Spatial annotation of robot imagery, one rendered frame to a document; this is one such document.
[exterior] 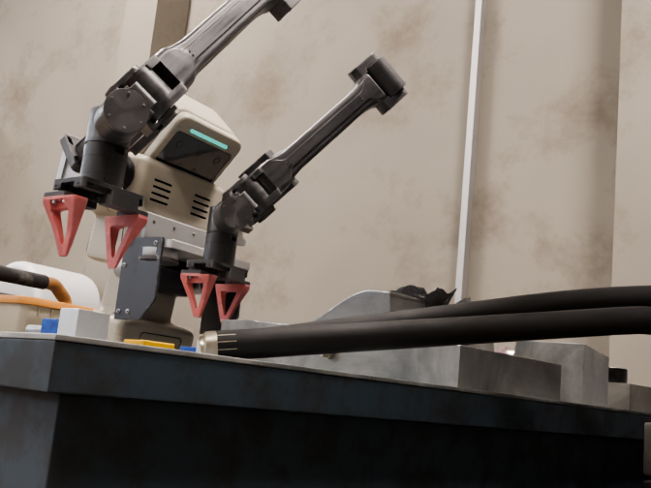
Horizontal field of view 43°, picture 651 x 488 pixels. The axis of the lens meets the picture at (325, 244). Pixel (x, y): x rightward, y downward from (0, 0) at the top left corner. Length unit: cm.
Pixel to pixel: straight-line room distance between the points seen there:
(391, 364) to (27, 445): 64
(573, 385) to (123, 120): 87
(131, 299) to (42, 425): 104
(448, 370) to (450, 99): 370
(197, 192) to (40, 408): 124
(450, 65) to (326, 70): 83
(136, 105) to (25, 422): 53
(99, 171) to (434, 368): 50
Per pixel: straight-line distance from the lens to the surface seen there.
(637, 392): 196
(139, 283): 163
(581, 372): 150
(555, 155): 440
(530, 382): 124
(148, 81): 116
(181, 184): 178
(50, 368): 57
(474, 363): 112
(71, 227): 108
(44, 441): 61
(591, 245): 423
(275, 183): 154
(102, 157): 112
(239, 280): 151
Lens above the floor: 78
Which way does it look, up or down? 10 degrees up
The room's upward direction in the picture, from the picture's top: 6 degrees clockwise
